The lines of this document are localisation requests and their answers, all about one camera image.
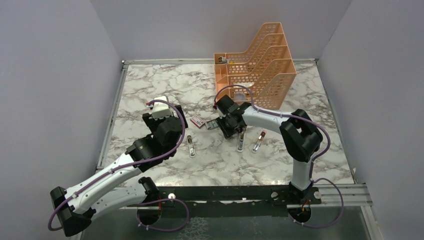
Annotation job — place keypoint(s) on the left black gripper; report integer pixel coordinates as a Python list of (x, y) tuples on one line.
[(154, 124)]

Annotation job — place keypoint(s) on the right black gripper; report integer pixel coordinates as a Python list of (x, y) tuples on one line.
[(228, 132)]

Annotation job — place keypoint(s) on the red white staple box sleeve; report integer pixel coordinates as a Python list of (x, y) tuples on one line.
[(197, 121)]

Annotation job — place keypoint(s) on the pink stapler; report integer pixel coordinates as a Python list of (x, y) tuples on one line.
[(259, 141)]

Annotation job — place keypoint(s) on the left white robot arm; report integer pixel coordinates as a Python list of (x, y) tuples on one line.
[(76, 207)]

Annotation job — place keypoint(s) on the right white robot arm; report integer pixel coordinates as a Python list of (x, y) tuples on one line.
[(301, 136)]

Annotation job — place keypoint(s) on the clear tape roll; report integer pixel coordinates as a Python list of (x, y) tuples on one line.
[(239, 97)]

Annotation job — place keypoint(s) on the orange plastic file organizer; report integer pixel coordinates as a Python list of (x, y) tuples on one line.
[(264, 72)]

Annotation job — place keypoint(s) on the binder clips in organizer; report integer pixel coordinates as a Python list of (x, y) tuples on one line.
[(222, 60)]

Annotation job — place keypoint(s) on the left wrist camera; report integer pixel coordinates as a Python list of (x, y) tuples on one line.
[(159, 110)]

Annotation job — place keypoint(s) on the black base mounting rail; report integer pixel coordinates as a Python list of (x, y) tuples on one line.
[(227, 201)]

